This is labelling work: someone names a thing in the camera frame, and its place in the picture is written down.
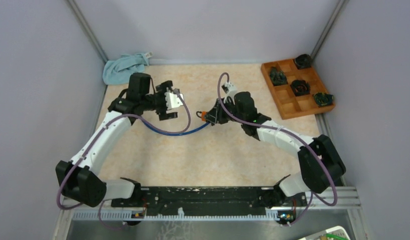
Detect dark object centre tray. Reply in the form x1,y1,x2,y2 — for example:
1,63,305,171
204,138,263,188
290,79,310,97

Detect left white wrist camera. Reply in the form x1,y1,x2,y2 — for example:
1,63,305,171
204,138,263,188
164,91,184,111

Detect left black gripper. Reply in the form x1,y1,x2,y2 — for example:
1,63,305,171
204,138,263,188
141,81,179,121

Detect dark green object left tray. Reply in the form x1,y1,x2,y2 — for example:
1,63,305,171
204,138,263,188
269,67,287,86

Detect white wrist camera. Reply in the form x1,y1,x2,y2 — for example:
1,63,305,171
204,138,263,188
222,81,238,103
164,91,184,111

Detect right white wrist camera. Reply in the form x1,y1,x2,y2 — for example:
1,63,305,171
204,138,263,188
222,81,238,103

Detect dark green object right tray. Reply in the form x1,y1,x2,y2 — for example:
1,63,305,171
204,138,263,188
313,92,334,108

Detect blue cable lock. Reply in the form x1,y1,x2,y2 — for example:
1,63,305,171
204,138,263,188
142,121,210,137

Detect dark object top tray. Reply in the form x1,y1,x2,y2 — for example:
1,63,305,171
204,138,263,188
293,53,313,70

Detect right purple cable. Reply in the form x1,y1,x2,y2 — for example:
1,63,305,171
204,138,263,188
217,72,339,227

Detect wooden compartment tray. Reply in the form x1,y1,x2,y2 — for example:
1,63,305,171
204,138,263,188
261,58,335,120

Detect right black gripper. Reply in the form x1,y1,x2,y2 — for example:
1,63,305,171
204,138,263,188
204,97,245,125

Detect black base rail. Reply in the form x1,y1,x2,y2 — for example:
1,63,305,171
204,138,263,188
111,186,307,217

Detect light blue towel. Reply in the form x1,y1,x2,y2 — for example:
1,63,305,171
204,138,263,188
102,52,153,86

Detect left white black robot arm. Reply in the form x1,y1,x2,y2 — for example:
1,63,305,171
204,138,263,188
56,73,185,210

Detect dark green object tray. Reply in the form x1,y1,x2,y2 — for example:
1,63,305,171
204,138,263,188
269,67,287,86
313,92,334,108

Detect purple cable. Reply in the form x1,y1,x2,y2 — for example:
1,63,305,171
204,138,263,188
56,89,192,230
217,72,339,227

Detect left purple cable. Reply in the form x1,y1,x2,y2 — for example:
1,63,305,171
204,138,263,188
56,89,192,230

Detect orange black padlock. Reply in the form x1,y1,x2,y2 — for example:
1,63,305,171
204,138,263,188
196,111,207,122

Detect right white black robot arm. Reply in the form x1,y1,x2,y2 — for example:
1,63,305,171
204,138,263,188
197,91,346,206

